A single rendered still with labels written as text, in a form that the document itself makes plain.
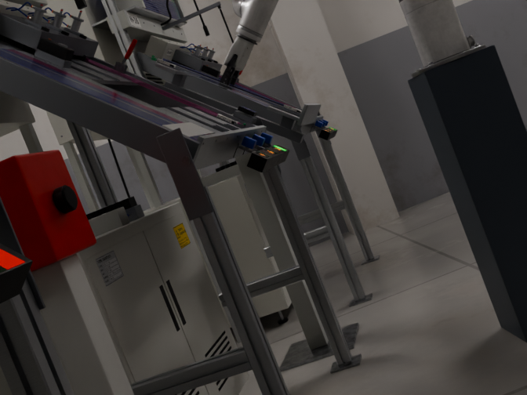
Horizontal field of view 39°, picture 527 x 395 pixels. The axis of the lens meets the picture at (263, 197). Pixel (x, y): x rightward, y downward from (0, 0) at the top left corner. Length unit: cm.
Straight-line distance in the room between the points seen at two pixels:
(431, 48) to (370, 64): 305
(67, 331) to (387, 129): 394
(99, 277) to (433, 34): 97
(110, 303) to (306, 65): 322
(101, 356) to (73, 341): 5
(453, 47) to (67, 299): 115
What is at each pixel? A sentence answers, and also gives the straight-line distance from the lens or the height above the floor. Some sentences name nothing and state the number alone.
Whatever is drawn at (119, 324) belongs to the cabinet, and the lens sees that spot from 161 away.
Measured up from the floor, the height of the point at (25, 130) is 98.
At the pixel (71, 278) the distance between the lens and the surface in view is 114.
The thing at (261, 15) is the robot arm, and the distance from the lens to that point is 239.
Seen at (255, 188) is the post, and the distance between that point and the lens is 240.
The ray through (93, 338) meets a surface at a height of 50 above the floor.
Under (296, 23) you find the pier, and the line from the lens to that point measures 467.
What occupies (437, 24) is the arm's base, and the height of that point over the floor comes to 79.
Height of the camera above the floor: 65
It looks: 3 degrees down
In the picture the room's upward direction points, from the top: 21 degrees counter-clockwise
